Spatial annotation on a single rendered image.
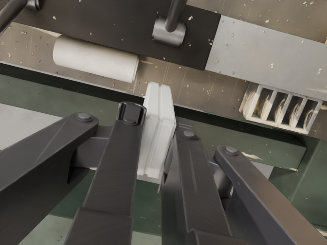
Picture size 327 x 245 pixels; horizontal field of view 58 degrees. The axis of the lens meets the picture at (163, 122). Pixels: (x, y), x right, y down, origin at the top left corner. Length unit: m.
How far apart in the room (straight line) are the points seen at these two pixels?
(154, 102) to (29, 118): 2.69
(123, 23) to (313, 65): 0.18
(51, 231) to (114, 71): 0.19
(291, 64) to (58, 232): 0.30
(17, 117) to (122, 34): 2.56
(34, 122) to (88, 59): 2.56
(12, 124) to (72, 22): 2.57
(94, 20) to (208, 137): 0.22
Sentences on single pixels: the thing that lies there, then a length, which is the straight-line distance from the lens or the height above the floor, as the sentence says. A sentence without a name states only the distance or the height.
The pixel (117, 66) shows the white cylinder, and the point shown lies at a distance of 0.29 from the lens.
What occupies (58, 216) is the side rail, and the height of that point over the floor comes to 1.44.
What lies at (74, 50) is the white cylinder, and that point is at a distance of 0.30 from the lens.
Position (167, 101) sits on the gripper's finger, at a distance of 0.16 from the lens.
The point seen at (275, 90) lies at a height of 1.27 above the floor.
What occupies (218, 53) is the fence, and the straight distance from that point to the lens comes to 0.28.
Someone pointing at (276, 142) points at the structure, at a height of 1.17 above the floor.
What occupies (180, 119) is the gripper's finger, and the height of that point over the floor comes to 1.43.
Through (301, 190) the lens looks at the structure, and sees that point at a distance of 0.47.
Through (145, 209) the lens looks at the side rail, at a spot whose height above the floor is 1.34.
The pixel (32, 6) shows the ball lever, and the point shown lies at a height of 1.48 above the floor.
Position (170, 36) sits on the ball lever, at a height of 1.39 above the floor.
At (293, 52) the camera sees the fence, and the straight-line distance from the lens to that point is 0.30.
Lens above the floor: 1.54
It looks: 37 degrees down
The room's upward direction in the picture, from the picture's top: 90 degrees counter-clockwise
